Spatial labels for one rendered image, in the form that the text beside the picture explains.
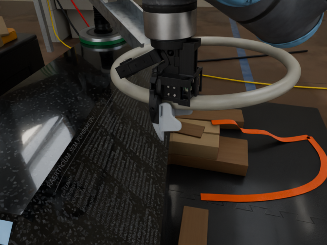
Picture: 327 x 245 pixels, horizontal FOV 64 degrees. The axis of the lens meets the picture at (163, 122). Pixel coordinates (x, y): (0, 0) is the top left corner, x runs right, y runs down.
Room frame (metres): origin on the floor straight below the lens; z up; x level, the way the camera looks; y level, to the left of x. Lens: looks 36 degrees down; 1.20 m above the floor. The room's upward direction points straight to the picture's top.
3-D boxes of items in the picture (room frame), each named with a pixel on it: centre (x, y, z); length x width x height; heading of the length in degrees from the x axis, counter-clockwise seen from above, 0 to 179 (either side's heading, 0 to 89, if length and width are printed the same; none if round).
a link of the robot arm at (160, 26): (0.46, -0.01, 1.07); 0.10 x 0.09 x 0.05; 155
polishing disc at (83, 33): (1.20, 0.27, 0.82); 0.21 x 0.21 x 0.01
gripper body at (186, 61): (0.45, -0.02, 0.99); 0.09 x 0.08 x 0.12; 65
